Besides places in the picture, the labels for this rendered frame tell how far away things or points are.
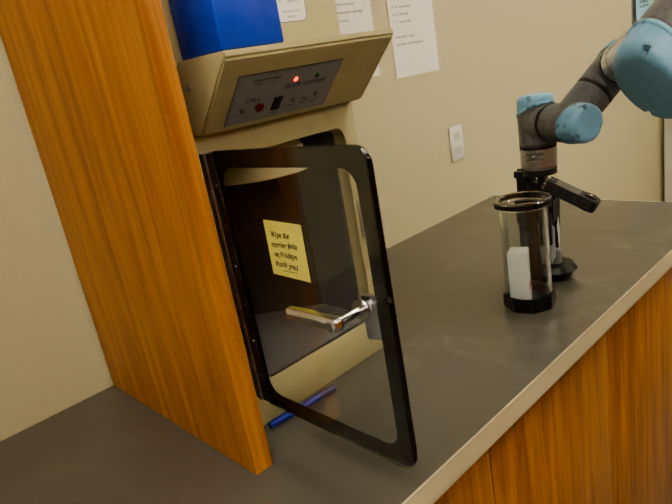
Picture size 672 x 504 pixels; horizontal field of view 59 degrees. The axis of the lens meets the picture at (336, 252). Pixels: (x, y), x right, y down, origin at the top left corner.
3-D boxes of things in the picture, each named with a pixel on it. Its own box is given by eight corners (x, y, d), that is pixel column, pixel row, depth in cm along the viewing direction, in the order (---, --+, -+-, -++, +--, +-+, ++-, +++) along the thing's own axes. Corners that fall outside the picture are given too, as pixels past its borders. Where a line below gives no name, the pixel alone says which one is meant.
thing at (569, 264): (539, 268, 138) (537, 242, 136) (581, 269, 133) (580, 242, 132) (530, 283, 131) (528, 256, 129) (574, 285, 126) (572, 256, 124)
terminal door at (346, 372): (268, 399, 94) (209, 149, 82) (419, 470, 72) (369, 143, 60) (264, 401, 93) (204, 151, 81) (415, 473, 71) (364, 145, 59)
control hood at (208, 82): (191, 138, 81) (173, 63, 78) (352, 99, 102) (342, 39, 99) (238, 134, 73) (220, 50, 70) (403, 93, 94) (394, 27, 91)
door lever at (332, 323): (317, 307, 75) (313, 288, 74) (372, 321, 68) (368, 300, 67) (285, 324, 71) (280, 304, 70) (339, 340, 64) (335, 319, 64)
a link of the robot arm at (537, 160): (560, 142, 126) (552, 150, 119) (561, 163, 127) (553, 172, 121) (524, 145, 130) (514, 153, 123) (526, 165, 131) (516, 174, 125)
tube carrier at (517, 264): (510, 287, 128) (501, 191, 122) (562, 289, 123) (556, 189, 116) (496, 307, 120) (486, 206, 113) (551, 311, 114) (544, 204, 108)
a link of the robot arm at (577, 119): (601, 78, 107) (562, 80, 117) (563, 126, 107) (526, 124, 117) (624, 108, 110) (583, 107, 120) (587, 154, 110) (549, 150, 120)
